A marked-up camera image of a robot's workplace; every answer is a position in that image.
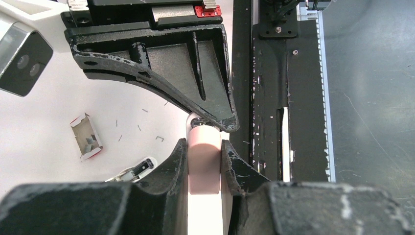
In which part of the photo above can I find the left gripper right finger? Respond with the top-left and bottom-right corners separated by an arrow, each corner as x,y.
221,140 -> 415,235

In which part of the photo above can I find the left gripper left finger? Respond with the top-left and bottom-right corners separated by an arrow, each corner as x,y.
0,139 -> 188,235

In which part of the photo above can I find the white stapler base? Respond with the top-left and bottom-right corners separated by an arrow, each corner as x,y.
105,157 -> 159,183

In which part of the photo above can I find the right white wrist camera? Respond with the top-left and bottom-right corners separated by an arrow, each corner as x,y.
0,0 -> 69,97

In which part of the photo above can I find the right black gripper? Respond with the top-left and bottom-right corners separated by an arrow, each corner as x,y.
61,0 -> 239,132

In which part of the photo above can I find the black front mounting rail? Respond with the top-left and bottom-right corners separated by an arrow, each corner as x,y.
231,0 -> 336,182

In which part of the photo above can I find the pink stapler top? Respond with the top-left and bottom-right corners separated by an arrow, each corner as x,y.
186,113 -> 223,235

